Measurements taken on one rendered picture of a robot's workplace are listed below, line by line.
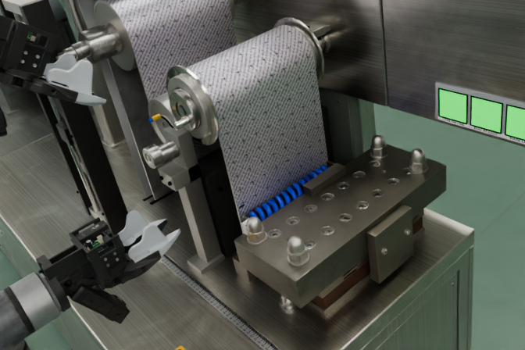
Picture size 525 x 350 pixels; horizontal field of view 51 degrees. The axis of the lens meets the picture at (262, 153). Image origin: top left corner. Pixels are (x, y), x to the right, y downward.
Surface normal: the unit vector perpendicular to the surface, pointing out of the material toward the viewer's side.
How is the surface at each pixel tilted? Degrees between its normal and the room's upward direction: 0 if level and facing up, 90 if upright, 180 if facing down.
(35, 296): 44
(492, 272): 0
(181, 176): 90
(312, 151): 90
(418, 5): 90
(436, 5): 90
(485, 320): 0
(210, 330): 0
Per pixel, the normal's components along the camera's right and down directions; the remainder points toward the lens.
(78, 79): 0.56, 0.27
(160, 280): -0.18, -0.84
